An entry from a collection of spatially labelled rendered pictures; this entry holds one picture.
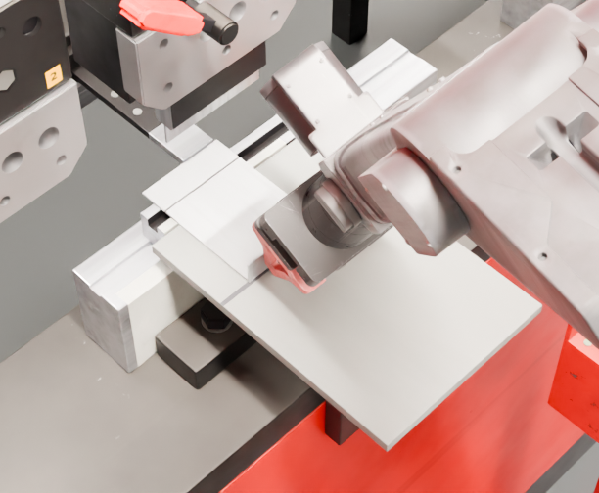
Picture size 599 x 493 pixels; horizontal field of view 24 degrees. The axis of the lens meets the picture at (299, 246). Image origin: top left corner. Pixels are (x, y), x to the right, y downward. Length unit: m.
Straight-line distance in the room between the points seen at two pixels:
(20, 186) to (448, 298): 0.36
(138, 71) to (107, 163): 1.59
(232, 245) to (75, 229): 1.33
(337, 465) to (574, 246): 0.95
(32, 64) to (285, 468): 0.54
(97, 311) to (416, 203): 0.72
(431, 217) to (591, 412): 0.95
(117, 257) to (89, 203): 1.31
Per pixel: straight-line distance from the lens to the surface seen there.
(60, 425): 1.23
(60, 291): 2.40
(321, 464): 1.37
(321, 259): 1.04
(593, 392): 1.42
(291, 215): 1.05
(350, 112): 0.95
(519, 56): 0.52
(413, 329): 1.11
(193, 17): 0.93
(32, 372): 1.26
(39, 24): 0.90
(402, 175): 0.52
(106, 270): 1.19
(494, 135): 0.51
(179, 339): 1.22
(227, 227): 1.17
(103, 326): 1.22
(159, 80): 1.00
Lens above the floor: 1.92
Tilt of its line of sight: 52 degrees down
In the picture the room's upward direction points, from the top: straight up
